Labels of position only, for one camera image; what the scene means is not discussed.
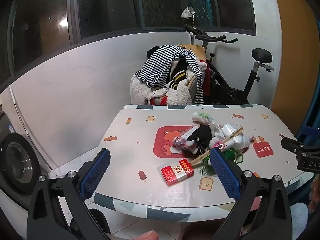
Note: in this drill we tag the small crumpled white bag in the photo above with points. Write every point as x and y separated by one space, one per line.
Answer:
188 12

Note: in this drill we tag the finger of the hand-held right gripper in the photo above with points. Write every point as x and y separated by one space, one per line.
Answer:
291 145

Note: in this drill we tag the washing machine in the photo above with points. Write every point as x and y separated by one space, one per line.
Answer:
20 162

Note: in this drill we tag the black garment with yellow stripes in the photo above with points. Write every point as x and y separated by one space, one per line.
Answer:
176 76

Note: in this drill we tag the black mesh pouch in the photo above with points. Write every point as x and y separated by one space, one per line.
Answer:
202 135

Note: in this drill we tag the black exercise bike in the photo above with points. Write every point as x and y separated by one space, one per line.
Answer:
261 55

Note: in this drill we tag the red cigarette pack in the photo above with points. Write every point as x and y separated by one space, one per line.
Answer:
175 172

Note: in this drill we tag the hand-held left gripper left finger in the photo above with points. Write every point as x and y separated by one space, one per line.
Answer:
95 172

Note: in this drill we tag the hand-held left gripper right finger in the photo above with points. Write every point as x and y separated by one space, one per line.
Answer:
225 175

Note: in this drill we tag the dark glass window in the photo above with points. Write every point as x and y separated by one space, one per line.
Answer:
107 5

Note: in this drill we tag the table with printed cover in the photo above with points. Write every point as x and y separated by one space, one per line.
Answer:
137 187

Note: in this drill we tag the chopsticks in paper sleeve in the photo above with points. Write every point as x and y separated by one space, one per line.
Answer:
200 158

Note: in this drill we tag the pink correction tape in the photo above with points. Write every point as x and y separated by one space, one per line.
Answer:
217 145

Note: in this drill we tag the blue curtain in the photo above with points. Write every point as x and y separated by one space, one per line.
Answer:
312 120

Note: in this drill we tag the white plastic bag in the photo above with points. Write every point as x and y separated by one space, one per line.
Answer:
240 142

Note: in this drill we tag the green white wrapper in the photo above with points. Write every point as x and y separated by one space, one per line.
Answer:
202 117

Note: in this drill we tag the clear cartoon packet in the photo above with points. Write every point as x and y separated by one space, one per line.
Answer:
180 140

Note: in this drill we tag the orange wooden door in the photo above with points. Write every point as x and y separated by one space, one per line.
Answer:
295 55

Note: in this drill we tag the metal pole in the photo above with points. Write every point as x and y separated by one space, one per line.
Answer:
192 32

